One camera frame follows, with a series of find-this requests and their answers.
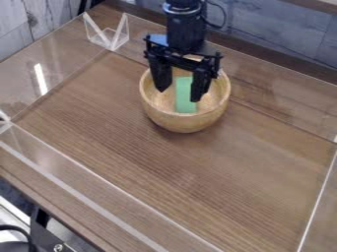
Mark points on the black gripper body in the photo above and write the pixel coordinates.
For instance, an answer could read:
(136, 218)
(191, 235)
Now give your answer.
(205, 56)

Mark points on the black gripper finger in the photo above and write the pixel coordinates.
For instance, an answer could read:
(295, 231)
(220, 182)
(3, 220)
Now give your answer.
(161, 72)
(201, 84)

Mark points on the green rectangular stick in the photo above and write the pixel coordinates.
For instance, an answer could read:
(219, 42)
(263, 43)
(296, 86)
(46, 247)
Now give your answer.
(184, 104)

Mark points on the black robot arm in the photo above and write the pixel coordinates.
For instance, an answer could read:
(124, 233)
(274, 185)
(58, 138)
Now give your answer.
(181, 48)

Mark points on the wooden bowl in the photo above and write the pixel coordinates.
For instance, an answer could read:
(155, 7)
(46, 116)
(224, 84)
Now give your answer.
(172, 110)

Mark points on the clear acrylic corner bracket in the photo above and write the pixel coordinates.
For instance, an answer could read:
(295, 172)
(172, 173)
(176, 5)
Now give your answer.
(109, 38)

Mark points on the black table frame bracket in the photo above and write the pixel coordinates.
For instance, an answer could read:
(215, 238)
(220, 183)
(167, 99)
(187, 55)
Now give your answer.
(52, 236)

